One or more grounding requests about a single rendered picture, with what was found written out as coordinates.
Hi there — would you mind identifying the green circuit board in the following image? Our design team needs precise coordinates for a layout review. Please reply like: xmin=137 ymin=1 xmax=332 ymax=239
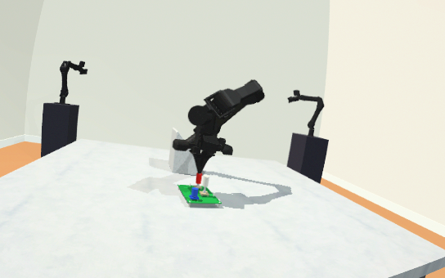
xmin=178 ymin=173 xmax=221 ymax=208

